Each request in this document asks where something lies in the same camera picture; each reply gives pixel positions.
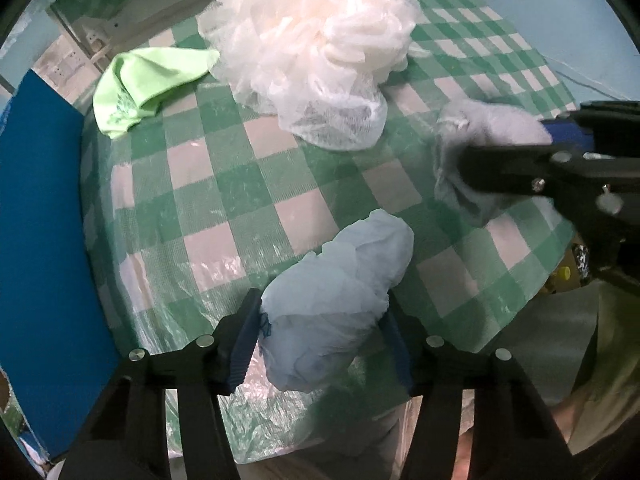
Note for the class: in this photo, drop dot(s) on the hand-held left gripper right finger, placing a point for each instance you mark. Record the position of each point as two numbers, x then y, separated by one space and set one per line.
400 355

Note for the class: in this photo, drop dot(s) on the light blue bag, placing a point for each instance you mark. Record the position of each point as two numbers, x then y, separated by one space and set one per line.
340 280

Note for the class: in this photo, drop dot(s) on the green checked tablecloth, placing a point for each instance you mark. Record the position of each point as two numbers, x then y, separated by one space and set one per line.
240 185

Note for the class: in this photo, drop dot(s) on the light green cloth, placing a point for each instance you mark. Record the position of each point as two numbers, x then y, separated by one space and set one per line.
135 85

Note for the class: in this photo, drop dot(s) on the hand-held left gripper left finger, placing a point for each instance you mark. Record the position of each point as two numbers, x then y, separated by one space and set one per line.
245 345

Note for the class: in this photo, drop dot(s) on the white mesh bath pouf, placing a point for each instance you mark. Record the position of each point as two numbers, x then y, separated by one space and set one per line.
310 40

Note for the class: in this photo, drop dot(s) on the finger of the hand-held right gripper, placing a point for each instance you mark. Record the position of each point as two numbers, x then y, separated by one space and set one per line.
590 122
515 170

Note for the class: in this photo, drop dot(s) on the blue-edged cardboard box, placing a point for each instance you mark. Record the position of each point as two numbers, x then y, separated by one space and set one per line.
45 240

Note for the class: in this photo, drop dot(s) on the pale grey cloth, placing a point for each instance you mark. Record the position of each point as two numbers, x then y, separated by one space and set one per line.
490 125

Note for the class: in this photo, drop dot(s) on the person's grey clothing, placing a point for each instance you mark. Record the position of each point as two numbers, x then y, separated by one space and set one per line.
550 330

